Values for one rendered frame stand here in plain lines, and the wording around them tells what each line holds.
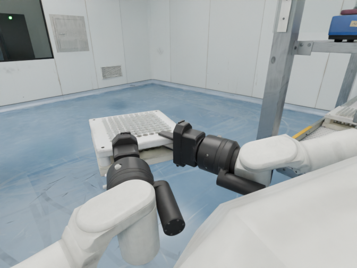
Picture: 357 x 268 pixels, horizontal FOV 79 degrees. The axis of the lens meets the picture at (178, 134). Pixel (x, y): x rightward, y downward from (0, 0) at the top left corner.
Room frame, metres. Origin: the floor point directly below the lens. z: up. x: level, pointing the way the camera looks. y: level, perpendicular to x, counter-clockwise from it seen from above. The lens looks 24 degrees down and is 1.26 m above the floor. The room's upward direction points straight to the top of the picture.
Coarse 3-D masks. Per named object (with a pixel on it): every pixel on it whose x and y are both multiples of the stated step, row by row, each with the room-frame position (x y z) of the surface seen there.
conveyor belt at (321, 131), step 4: (352, 104) 1.54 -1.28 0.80; (356, 104) 1.54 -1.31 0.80; (356, 108) 1.44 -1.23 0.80; (320, 128) 1.09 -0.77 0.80; (324, 128) 1.09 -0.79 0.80; (328, 128) 1.09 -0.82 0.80; (312, 132) 1.03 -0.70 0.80; (316, 132) 1.03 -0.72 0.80; (320, 132) 1.03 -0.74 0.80; (324, 132) 1.03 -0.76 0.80; (328, 132) 1.03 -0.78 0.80; (308, 136) 0.98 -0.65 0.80; (312, 136) 0.98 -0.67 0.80; (316, 136) 0.98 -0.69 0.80; (320, 136) 0.98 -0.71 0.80; (308, 172) 0.70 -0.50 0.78
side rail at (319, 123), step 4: (356, 96) 1.63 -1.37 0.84; (348, 100) 1.51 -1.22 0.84; (352, 100) 1.52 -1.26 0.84; (344, 104) 1.42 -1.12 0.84; (348, 104) 1.47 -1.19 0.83; (324, 116) 1.17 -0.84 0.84; (320, 120) 1.11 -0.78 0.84; (324, 120) 1.14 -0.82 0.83; (312, 124) 1.05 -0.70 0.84; (316, 124) 1.06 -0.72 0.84; (320, 124) 1.11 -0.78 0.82; (312, 128) 1.02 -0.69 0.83; (316, 128) 1.07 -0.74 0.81; (304, 132) 0.95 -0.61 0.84; (308, 132) 0.99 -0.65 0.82; (300, 136) 0.92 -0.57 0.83; (304, 136) 0.96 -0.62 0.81
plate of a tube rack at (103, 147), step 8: (160, 112) 0.73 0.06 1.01; (96, 120) 0.65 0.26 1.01; (168, 120) 0.65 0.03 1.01; (96, 128) 0.59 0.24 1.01; (104, 128) 0.59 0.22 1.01; (144, 128) 0.59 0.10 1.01; (96, 136) 0.53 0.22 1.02; (104, 136) 0.53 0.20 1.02; (136, 136) 0.53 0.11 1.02; (144, 136) 0.53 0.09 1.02; (152, 136) 0.53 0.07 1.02; (96, 144) 0.48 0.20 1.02; (104, 144) 0.48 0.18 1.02; (144, 144) 0.49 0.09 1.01; (152, 144) 0.50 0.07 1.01; (160, 144) 0.51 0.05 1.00; (96, 152) 0.46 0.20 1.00; (104, 152) 0.45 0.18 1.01; (112, 152) 0.46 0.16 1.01
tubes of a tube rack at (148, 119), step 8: (112, 120) 0.63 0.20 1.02; (120, 120) 0.65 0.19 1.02; (128, 120) 0.63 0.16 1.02; (136, 120) 0.63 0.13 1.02; (144, 120) 0.64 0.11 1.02; (152, 120) 0.63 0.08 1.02; (112, 128) 0.57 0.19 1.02; (120, 128) 0.57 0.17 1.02; (128, 128) 0.57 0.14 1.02; (136, 128) 0.57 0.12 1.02; (152, 128) 0.58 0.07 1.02; (160, 128) 0.57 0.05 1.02
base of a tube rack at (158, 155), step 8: (144, 152) 0.52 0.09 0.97; (152, 152) 0.52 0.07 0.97; (160, 152) 0.52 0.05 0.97; (168, 152) 0.52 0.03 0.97; (112, 160) 0.48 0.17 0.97; (144, 160) 0.49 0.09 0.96; (152, 160) 0.50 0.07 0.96; (160, 160) 0.51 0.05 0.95; (168, 160) 0.52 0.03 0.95; (104, 168) 0.45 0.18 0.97
